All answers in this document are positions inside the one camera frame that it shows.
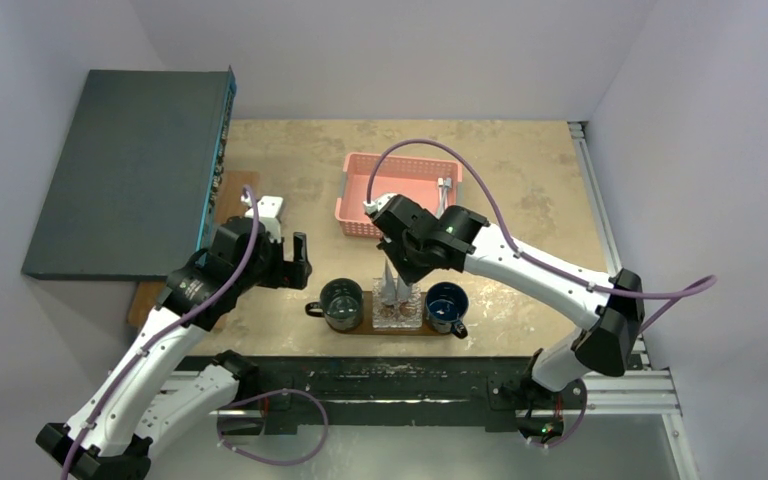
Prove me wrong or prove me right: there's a white red toothpaste tube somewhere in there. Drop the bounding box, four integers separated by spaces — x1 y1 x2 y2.
395 277 413 304

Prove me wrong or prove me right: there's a dark green grey mug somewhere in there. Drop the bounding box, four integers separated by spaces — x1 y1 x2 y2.
304 278 364 332

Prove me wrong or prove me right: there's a white grey toothpaste tube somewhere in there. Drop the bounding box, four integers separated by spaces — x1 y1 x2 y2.
380 260 397 306

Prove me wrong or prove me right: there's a pink perforated plastic basket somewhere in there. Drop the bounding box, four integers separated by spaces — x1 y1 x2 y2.
335 152 463 238

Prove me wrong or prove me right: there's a clear crystal toothbrush holder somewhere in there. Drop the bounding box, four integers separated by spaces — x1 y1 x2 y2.
371 278 423 330

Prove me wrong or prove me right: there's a navy blue mug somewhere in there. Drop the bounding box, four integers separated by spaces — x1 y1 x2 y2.
424 282 469 339

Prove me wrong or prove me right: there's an oval dark wooden tray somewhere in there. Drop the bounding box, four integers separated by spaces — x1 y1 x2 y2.
346 290 444 337

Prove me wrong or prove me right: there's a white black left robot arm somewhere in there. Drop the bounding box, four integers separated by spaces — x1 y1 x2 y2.
36 217 312 479

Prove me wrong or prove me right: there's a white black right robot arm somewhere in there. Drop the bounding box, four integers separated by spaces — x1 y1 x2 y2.
364 194 643 407

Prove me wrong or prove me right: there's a dark grey shelf board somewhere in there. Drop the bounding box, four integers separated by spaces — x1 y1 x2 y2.
21 69 237 282

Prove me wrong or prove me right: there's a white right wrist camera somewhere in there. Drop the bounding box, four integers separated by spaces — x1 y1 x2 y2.
363 193 397 217

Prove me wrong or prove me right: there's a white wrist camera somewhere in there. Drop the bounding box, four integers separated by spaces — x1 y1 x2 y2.
241 193 284 243
363 193 397 217

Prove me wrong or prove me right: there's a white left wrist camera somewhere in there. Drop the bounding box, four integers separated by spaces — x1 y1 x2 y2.
241 193 284 243

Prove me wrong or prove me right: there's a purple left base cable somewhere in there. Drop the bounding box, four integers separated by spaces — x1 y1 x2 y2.
216 389 330 468

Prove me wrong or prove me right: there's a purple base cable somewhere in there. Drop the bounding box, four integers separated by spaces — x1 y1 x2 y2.
216 389 330 468
523 381 588 452

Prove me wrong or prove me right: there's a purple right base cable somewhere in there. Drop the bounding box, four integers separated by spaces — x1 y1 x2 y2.
523 381 588 452

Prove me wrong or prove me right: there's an aluminium frame rail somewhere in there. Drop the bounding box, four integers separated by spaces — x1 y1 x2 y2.
568 122 680 416

